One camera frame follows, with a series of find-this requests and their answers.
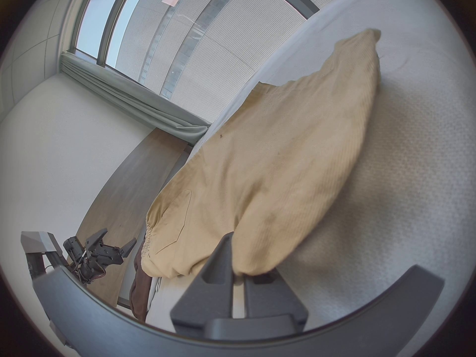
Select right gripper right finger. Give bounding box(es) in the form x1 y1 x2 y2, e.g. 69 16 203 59
244 268 309 327

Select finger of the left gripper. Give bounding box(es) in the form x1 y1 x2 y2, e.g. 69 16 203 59
86 228 109 251
120 237 138 258

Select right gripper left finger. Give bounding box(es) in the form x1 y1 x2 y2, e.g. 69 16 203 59
170 232 235 337

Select tan shorts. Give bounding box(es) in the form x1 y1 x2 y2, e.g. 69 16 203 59
141 28 383 279

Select bed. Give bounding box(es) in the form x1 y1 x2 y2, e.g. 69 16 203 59
76 0 473 334

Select brown garment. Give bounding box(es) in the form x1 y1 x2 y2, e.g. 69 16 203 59
129 238 153 323

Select grey-green curtain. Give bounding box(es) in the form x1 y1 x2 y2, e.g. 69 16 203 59
59 51 209 146

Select window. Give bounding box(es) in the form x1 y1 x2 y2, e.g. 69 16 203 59
72 0 389 125

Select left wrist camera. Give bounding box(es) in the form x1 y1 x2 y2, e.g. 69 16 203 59
63 237 87 261

